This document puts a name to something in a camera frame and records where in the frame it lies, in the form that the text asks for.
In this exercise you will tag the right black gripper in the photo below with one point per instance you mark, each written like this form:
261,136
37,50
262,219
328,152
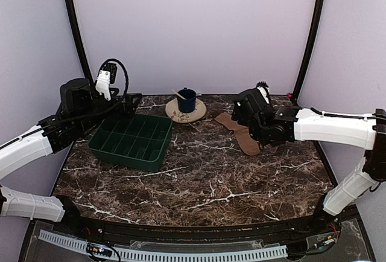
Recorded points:
236,116

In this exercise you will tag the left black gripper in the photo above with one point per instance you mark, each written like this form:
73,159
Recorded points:
129,110

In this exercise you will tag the plain brown sock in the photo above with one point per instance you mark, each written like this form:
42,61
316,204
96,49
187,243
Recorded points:
247,144

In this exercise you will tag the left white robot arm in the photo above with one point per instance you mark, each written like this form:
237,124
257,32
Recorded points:
81,109

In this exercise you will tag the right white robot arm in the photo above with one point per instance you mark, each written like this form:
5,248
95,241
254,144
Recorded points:
270,125

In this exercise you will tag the green divided plastic tray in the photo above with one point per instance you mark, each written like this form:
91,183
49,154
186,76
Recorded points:
139,142

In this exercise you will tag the wooden stick in mug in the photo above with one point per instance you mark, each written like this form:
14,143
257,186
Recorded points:
179,95

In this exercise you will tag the dark blue mug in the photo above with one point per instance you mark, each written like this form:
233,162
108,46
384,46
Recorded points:
187,105

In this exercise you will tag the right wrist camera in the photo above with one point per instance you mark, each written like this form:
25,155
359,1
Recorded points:
265,91

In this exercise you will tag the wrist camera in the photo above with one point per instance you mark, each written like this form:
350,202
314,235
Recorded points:
106,77
265,91

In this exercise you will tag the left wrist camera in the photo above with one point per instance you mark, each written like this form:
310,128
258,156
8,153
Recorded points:
106,77

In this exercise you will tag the black front rail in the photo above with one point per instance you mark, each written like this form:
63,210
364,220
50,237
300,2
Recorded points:
116,232

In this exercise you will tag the left black frame post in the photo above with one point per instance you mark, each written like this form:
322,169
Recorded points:
76,35

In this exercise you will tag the black frame post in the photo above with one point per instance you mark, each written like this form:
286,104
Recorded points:
76,35
313,30

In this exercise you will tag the right black frame post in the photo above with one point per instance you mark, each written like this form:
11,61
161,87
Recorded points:
313,30

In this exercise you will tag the white slotted cable duct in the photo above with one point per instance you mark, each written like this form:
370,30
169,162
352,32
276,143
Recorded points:
146,251

